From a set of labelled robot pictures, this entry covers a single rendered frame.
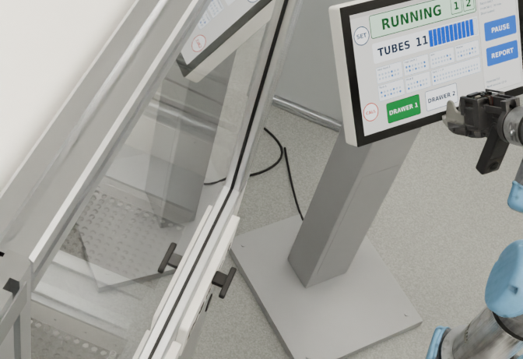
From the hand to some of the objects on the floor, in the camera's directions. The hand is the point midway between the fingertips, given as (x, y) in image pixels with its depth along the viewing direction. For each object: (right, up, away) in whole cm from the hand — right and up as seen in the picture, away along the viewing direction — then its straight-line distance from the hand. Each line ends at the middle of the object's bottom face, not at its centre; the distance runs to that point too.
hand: (447, 120), depth 193 cm
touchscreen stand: (-20, -48, +99) cm, 112 cm away
